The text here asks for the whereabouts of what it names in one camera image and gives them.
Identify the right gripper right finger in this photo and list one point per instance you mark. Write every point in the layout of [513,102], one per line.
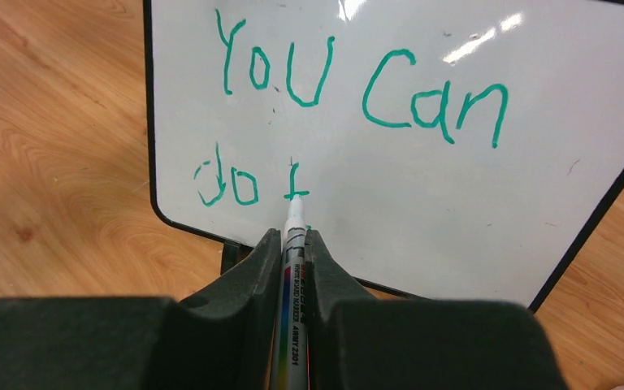
[358,341]

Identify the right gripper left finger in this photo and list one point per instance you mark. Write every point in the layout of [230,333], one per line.
[217,338]

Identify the whiteboard marker white body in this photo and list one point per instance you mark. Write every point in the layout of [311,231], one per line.
[289,363]

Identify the small whiteboard black frame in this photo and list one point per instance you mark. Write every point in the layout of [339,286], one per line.
[444,149]

